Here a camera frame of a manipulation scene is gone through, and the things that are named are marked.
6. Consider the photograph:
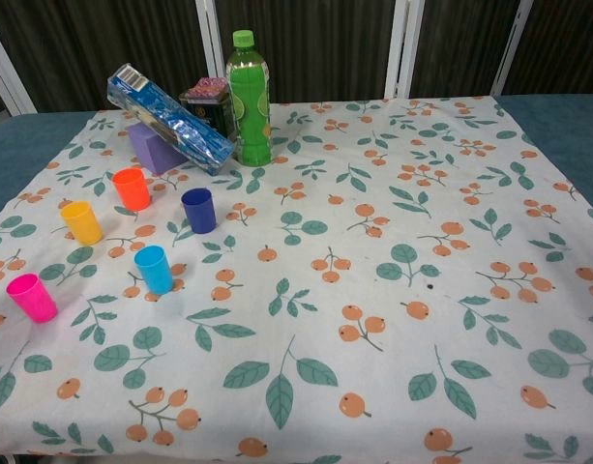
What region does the light blue plastic cup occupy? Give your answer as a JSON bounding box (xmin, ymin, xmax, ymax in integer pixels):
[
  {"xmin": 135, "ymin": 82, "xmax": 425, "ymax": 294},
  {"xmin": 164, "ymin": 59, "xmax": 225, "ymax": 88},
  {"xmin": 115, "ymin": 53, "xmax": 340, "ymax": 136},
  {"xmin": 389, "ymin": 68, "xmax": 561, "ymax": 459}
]
[{"xmin": 133, "ymin": 245, "xmax": 174, "ymax": 295}]

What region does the blue foil cracker package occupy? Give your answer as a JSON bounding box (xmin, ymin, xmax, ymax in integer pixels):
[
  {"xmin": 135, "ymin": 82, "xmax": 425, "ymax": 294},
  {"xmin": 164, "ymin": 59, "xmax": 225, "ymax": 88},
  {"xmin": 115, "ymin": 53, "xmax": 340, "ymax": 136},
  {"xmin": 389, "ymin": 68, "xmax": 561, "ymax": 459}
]
[{"xmin": 105, "ymin": 61, "xmax": 236, "ymax": 176}]

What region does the purple foam block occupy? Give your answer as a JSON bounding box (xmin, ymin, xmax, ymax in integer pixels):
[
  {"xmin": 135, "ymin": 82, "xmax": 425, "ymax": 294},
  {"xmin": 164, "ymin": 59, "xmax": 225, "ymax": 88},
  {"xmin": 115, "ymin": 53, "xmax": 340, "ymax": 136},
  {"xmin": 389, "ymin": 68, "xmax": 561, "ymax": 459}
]
[{"xmin": 128, "ymin": 121, "xmax": 186, "ymax": 175}]

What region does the orange plastic cup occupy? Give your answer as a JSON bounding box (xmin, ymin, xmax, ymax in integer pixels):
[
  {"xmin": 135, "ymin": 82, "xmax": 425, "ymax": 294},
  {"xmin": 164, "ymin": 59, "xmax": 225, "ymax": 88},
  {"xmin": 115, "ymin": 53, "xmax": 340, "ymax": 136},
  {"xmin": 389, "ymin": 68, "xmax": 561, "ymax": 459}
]
[{"xmin": 111, "ymin": 167, "xmax": 152, "ymax": 213}]

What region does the dark white-framed folding screen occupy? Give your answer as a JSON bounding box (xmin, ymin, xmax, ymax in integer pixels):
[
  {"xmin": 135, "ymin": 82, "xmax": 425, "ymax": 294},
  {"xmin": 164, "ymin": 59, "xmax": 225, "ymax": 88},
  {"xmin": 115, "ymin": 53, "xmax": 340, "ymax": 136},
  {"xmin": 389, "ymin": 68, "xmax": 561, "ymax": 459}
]
[{"xmin": 0, "ymin": 0, "xmax": 593, "ymax": 117}]

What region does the pink floral patterned packet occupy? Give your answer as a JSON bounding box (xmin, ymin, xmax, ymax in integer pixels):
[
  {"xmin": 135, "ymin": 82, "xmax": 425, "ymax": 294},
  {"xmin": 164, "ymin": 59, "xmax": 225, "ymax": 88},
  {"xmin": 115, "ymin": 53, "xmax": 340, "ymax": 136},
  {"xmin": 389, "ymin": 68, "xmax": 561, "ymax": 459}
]
[{"xmin": 189, "ymin": 75, "xmax": 228, "ymax": 101}]

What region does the pink plastic cup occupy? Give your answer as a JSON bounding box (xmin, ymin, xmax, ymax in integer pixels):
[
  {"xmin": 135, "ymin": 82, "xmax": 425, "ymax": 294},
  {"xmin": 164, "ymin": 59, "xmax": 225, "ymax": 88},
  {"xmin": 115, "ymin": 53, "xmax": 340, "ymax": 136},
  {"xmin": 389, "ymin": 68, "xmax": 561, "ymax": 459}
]
[{"xmin": 6, "ymin": 273, "xmax": 59, "ymax": 324}]

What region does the green drink bottle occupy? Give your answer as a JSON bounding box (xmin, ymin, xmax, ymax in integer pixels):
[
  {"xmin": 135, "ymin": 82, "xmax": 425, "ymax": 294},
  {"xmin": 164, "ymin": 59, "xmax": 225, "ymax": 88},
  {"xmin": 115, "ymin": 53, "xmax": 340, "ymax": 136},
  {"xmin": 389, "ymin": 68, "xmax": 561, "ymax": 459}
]
[{"xmin": 226, "ymin": 29, "xmax": 273, "ymax": 167}]

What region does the teal fabric table cover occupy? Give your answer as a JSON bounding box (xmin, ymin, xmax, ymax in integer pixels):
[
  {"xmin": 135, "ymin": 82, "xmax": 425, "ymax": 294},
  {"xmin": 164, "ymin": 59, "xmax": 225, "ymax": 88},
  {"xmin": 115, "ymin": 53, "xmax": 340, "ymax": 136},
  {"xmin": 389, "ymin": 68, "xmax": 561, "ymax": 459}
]
[{"xmin": 0, "ymin": 94, "xmax": 593, "ymax": 228}]

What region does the dark metal tin box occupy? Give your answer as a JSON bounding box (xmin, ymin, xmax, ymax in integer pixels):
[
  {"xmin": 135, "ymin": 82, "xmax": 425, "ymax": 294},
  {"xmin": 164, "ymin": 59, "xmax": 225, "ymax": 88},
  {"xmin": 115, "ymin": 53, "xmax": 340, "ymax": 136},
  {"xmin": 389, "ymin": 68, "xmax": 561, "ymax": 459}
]
[{"xmin": 178, "ymin": 89, "xmax": 239, "ymax": 142}]

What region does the white floral orange-fruit tablecloth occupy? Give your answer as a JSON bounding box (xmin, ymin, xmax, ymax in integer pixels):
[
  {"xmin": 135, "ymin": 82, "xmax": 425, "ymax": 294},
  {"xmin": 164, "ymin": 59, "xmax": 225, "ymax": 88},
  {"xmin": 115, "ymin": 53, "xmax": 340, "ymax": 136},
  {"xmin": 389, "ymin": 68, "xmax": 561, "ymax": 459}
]
[{"xmin": 0, "ymin": 96, "xmax": 593, "ymax": 464}]

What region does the yellow plastic cup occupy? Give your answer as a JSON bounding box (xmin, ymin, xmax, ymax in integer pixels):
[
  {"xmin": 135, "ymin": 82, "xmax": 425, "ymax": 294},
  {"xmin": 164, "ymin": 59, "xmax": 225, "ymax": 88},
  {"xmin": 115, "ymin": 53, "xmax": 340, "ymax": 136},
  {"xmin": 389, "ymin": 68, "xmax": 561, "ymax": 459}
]
[{"xmin": 60, "ymin": 201, "xmax": 104, "ymax": 245}]

